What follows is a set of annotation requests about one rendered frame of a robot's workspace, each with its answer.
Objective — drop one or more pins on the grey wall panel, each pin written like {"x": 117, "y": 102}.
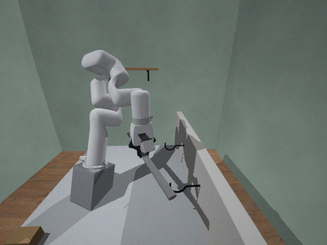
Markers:
{"x": 223, "y": 219}

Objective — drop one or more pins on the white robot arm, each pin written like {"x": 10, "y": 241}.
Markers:
{"x": 106, "y": 66}

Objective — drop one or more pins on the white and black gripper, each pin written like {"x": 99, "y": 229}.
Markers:
{"x": 135, "y": 139}

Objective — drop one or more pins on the dark grey rod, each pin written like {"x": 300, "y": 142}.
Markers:
{"x": 170, "y": 194}

